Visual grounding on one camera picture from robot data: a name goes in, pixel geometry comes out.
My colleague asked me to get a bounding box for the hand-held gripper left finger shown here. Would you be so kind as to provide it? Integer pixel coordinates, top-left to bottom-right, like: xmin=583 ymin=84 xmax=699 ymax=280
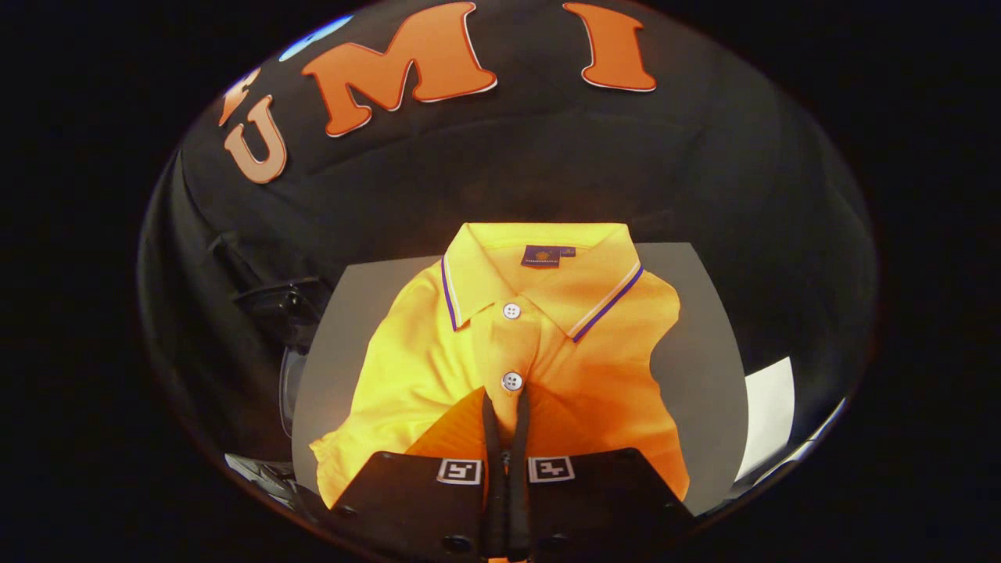
xmin=328 ymin=387 xmax=508 ymax=562

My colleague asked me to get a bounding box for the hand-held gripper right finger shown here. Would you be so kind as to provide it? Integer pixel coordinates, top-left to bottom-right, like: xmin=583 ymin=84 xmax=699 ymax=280
xmin=507 ymin=385 xmax=698 ymax=562

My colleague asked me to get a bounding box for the yellow polo shirt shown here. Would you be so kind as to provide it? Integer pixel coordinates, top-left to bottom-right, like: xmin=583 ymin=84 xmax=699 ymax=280
xmin=309 ymin=221 xmax=691 ymax=509

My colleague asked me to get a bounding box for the dark transparent washing machine lid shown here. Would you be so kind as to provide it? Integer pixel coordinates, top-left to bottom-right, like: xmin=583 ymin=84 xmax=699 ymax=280
xmin=231 ymin=275 xmax=333 ymax=439

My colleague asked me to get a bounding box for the grey top side table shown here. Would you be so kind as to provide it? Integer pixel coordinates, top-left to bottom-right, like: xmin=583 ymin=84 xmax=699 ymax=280
xmin=291 ymin=242 xmax=750 ymax=517

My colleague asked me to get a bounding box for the white paper sheet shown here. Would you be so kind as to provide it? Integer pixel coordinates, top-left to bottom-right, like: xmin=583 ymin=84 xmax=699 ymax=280
xmin=739 ymin=356 xmax=797 ymax=479

